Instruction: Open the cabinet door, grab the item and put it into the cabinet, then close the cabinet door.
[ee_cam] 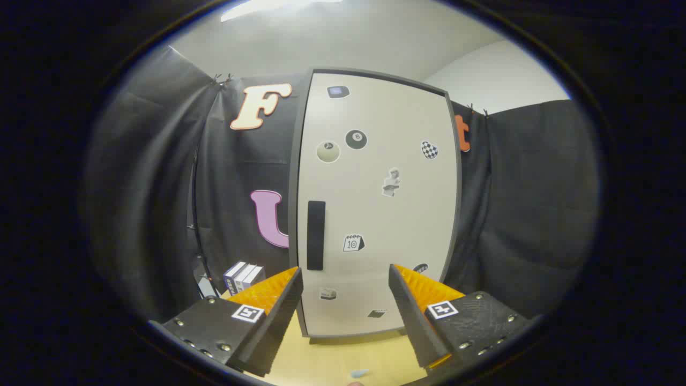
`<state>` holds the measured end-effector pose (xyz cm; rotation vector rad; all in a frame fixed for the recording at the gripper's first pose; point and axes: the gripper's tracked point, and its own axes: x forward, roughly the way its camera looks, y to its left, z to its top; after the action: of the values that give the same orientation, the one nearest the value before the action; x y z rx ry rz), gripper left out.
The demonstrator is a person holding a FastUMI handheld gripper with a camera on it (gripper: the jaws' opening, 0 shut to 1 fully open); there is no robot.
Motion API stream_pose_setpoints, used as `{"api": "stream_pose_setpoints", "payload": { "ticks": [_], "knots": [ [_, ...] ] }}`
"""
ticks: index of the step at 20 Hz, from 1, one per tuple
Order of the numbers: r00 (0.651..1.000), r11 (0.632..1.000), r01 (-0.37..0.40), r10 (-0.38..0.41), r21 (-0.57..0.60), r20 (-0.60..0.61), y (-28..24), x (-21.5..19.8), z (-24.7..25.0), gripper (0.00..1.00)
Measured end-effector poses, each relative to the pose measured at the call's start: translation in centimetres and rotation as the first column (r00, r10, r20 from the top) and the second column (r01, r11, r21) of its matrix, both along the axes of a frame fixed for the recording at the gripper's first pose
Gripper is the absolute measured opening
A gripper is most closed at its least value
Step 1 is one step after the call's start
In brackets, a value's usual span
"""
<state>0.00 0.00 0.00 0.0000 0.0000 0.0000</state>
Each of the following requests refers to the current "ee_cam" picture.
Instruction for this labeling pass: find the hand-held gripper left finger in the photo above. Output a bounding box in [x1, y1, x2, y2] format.
[149, 266, 304, 378]

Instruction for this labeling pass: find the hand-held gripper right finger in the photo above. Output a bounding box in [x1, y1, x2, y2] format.
[388, 263, 542, 370]

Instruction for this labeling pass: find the black door handle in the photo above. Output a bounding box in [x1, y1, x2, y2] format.
[307, 201, 326, 271]

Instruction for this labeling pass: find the white cabinet door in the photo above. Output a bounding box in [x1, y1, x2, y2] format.
[296, 72, 461, 337]

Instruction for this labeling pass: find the grey cabinet body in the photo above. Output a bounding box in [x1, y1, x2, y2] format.
[287, 66, 465, 339]

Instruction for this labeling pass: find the thin black stand pole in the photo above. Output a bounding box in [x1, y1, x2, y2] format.
[187, 137, 220, 298]

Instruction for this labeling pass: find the black backdrop cloth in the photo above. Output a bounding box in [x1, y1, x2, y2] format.
[86, 46, 598, 322]

